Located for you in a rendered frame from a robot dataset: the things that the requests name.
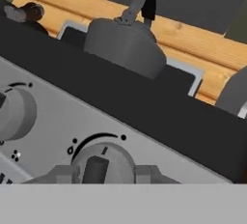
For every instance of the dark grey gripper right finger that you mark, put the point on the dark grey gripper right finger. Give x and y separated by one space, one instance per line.
146 174

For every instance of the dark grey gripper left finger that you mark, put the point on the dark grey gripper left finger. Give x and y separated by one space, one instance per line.
64 174

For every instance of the grey stove knob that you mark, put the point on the grey stove knob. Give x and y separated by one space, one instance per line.
115 162
16 113

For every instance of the black and silver stove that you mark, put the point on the black and silver stove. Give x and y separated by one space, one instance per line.
160 115

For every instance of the dark brown and grey object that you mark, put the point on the dark brown and grey object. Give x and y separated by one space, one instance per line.
30 14

